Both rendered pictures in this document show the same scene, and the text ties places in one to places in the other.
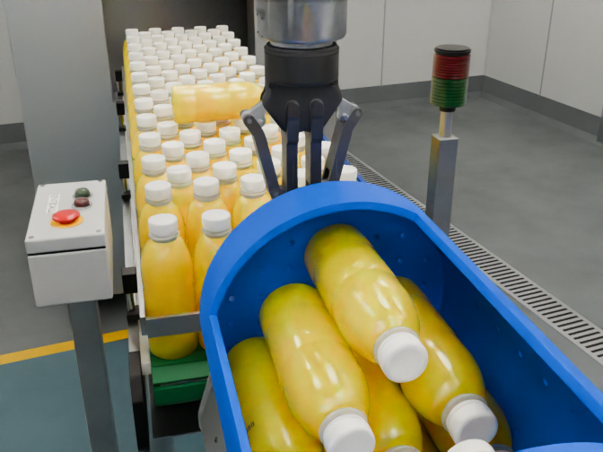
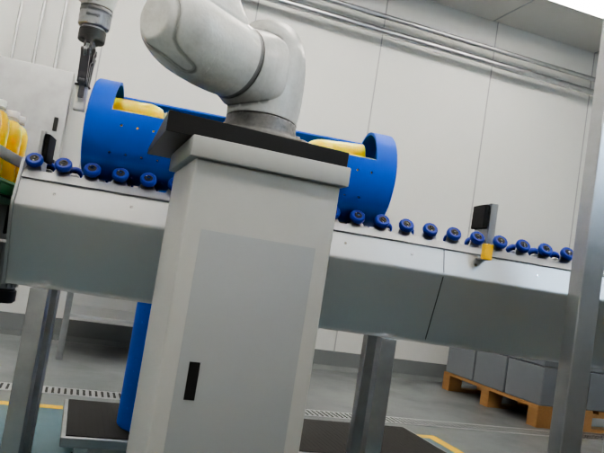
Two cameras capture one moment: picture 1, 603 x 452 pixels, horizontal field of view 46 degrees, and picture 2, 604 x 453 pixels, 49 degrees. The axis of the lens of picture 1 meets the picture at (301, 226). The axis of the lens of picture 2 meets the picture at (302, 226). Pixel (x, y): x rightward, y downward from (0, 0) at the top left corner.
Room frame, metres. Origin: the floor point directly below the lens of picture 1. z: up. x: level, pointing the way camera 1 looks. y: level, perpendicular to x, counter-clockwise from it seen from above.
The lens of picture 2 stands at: (-0.07, 1.78, 0.78)
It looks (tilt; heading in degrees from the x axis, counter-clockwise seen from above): 4 degrees up; 274
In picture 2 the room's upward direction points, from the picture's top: 9 degrees clockwise
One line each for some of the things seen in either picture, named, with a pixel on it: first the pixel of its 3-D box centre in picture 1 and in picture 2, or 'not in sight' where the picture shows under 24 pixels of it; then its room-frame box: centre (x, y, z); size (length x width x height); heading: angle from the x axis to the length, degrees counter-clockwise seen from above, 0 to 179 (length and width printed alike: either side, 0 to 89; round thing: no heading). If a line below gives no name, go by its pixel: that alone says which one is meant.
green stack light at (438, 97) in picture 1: (449, 90); not in sight; (1.25, -0.26, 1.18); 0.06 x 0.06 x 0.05
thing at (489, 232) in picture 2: not in sight; (482, 228); (-0.50, -0.32, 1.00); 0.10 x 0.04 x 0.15; 104
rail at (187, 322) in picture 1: (290, 309); (14, 159); (0.87, 0.02, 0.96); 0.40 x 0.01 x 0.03; 104
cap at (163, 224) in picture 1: (163, 226); not in sight; (0.87, 0.19, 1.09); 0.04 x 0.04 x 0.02
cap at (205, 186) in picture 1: (206, 186); not in sight; (1.01, 0.14, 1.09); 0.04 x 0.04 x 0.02
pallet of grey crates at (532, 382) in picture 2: not in sight; (537, 333); (-1.67, -3.46, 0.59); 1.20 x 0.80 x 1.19; 112
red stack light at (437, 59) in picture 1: (450, 64); not in sight; (1.25, -0.26, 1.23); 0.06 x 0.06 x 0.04
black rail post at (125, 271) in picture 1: (131, 293); not in sight; (0.96, 0.26, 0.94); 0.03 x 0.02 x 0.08; 14
